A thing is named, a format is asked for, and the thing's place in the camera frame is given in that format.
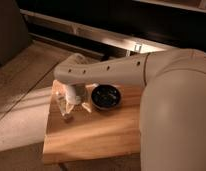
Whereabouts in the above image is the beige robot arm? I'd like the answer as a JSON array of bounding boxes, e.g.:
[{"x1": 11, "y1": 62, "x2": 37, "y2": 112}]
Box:
[{"x1": 54, "y1": 49, "x2": 206, "y2": 171}]

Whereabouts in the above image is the dark ceramic bowl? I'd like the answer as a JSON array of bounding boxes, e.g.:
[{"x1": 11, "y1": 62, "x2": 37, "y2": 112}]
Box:
[{"x1": 91, "y1": 85, "x2": 121, "y2": 110}]

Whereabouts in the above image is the clear plastic bottle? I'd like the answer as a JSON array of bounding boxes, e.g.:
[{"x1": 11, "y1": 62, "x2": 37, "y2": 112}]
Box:
[{"x1": 56, "y1": 94, "x2": 73, "y2": 121}]

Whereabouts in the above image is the wooden board table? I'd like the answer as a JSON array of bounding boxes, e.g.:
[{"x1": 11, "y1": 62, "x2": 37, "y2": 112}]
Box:
[{"x1": 42, "y1": 81, "x2": 142, "y2": 164}]

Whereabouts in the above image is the grey chair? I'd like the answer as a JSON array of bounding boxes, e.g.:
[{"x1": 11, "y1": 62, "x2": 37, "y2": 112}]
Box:
[{"x1": 0, "y1": 0, "x2": 32, "y2": 65}]

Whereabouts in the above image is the metal rail frame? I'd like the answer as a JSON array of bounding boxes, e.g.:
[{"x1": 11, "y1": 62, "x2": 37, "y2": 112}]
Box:
[{"x1": 20, "y1": 9, "x2": 174, "y2": 53}]

